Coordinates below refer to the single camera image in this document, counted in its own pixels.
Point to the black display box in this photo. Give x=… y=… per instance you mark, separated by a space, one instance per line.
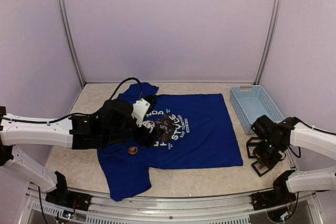
x=251 y=144
x=260 y=168

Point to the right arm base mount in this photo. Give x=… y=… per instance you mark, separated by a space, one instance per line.
x=278 y=195

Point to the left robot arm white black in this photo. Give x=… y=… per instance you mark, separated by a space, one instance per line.
x=16 y=130

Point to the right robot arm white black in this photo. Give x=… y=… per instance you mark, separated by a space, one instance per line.
x=319 y=141

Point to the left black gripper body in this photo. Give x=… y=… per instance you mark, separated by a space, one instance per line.
x=118 y=137

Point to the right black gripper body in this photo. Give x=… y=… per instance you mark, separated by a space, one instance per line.
x=266 y=155

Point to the front aluminium rail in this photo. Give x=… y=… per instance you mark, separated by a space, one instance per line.
x=218 y=209

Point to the round brooch badge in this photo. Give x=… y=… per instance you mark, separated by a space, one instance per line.
x=133 y=150

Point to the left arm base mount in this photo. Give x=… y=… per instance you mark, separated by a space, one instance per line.
x=72 y=199

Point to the blue printed t-shirt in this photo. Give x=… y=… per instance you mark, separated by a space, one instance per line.
x=197 y=133

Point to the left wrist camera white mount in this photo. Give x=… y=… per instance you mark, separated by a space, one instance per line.
x=142 y=107

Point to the right aluminium frame post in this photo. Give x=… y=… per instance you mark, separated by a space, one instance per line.
x=268 y=42

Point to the left aluminium frame post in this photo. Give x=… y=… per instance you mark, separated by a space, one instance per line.
x=70 y=42

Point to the light blue plastic basket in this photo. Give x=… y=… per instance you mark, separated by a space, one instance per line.
x=251 y=102

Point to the aluminium frame post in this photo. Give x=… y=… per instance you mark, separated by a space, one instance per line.
x=70 y=42
x=268 y=42

